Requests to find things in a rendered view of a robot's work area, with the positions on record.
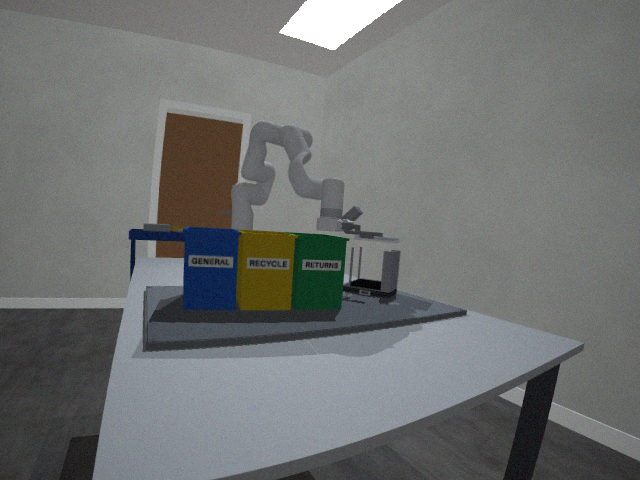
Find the blue bin labelled general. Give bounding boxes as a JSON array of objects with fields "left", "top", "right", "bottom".
[{"left": 183, "top": 227, "right": 242, "bottom": 310}]

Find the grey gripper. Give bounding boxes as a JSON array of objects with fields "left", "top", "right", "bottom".
[{"left": 316, "top": 216, "right": 383, "bottom": 239}]

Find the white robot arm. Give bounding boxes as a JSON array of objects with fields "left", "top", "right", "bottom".
[{"left": 231, "top": 121, "right": 363, "bottom": 230}]

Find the green open-top bin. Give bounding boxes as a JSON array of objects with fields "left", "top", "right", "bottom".
[{"left": 284, "top": 232, "right": 349, "bottom": 310}]

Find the yellow recycle bin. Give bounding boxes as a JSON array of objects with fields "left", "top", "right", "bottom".
[{"left": 236, "top": 229, "right": 298, "bottom": 310}]

